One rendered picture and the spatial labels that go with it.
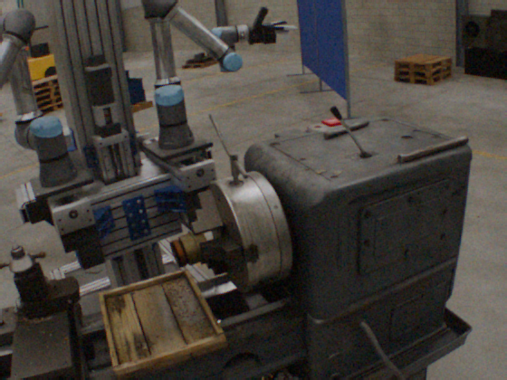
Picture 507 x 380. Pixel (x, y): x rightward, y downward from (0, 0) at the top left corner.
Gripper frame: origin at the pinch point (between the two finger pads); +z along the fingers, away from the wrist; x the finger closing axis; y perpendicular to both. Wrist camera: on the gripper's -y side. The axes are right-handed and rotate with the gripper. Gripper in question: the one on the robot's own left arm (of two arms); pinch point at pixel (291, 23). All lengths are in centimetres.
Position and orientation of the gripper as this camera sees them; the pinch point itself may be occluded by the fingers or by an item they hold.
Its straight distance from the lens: 192.9
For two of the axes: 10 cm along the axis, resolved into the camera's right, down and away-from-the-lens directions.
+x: 2.1, 5.0, -8.4
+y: 0.7, 8.5, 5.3
